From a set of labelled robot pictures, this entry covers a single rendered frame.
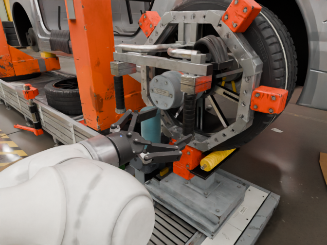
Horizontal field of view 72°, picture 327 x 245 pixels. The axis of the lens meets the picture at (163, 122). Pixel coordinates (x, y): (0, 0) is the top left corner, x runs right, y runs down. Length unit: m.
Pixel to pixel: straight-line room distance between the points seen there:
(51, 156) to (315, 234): 1.48
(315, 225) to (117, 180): 1.50
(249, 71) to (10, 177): 0.68
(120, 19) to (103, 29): 2.59
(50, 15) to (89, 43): 2.12
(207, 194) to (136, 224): 1.04
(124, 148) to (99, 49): 0.80
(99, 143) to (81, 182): 0.20
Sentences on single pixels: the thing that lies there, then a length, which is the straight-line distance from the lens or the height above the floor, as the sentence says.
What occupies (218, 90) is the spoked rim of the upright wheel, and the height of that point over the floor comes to 0.83.
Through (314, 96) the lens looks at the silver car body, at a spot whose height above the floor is 0.80.
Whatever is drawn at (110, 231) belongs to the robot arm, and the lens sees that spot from 0.25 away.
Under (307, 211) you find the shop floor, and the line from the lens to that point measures 1.76.
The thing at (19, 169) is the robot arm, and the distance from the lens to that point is 0.42.
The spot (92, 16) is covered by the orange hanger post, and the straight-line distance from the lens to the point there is 1.20.
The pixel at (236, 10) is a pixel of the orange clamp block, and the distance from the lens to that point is 0.80.
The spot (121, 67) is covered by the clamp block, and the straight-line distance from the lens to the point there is 0.87.
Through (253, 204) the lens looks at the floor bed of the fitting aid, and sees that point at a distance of 1.54.
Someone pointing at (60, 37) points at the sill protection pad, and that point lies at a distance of 2.74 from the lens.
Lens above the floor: 1.09
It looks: 24 degrees down
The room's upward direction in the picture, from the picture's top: straight up
